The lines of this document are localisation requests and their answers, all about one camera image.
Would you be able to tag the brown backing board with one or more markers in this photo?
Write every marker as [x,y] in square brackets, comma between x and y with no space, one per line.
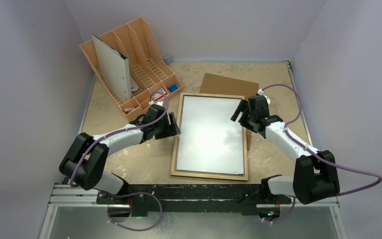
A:
[221,85]

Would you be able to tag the red white small box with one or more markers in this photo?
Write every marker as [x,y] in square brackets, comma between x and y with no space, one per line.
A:
[159,94]

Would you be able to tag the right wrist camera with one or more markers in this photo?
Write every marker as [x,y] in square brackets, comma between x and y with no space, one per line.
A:
[260,92]

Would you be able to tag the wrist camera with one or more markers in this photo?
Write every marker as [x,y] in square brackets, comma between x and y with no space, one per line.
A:
[160,103]
[260,92]

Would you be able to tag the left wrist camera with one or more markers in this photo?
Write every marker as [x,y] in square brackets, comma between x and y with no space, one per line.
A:
[160,103]

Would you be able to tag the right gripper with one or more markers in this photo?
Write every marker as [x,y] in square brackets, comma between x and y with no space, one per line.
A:
[245,113]

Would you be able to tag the blue small box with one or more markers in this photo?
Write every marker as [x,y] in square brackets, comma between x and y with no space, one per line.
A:
[172,88]

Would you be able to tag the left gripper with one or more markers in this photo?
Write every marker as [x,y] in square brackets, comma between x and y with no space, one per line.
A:
[171,129]

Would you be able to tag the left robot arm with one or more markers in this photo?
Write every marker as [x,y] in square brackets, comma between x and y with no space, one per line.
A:
[85,160]

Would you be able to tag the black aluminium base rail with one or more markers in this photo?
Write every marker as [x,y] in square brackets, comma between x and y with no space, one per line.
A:
[245,199]

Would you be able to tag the orange file organizer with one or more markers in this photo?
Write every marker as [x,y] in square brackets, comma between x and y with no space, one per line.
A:
[136,41]

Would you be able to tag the white binder folder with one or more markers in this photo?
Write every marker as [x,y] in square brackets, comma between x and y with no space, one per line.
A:
[114,68]

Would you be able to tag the landscape photo print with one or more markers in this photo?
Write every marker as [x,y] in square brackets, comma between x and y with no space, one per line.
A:
[210,135]

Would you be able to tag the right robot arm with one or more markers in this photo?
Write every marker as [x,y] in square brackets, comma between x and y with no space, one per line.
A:
[314,176]

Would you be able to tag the wooden picture frame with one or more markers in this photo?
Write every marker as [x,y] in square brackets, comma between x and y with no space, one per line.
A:
[177,138]

